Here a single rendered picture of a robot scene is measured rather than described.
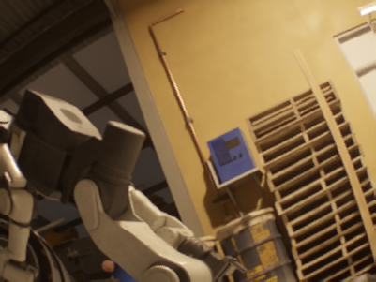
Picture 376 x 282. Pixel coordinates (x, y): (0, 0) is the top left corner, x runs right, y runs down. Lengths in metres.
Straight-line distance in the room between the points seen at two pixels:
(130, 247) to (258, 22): 5.73
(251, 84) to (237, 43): 0.61
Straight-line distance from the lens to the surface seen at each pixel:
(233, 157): 6.17
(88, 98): 10.38
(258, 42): 6.84
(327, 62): 6.62
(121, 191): 1.52
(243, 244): 4.79
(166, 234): 1.63
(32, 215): 1.52
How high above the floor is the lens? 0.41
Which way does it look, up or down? 20 degrees up
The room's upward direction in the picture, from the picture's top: 21 degrees counter-clockwise
